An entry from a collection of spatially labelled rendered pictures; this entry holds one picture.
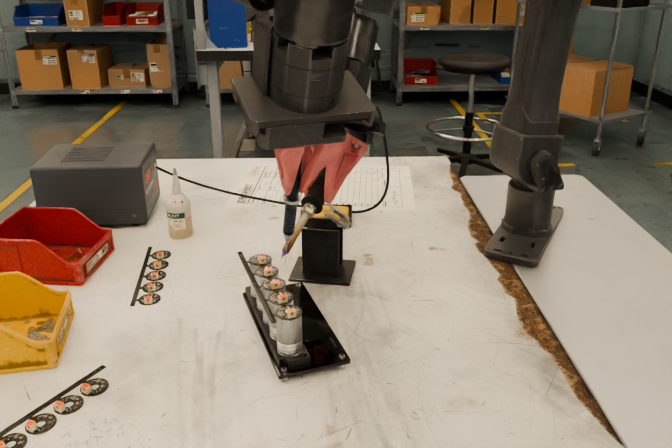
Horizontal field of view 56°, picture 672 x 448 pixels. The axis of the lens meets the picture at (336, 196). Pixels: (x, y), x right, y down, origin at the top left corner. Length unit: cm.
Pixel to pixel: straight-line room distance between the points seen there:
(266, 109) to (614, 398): 40
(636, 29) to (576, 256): 489
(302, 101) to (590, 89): 349
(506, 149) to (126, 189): 52
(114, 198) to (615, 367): 67
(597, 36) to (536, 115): 477
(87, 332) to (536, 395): 46
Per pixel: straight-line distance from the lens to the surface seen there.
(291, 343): 61
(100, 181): 94
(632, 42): 573
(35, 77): 514
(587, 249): 92
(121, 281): 82
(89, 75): 500
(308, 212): 67
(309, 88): 47
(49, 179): 96
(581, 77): 395
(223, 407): 60
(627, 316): 78
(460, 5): 482
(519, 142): 84
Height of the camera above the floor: 113
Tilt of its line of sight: 22 degrees down
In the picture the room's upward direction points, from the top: straight up
